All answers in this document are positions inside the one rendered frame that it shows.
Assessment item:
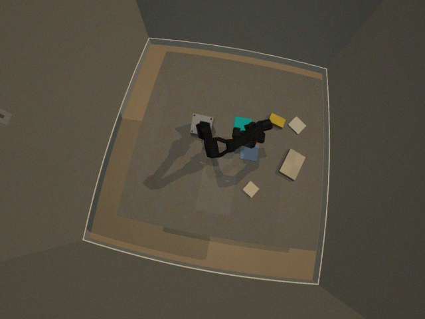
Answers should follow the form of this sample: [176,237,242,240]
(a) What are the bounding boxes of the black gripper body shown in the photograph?
[232,127,265,143]

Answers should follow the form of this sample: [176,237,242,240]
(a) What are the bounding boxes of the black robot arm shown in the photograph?
[196,119,273,158]

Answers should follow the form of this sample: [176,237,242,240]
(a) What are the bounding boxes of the yellow rectangular block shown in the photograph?
[269,113,285,129]

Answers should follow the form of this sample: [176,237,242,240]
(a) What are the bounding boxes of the beige square tile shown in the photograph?
[243,181,259,198]

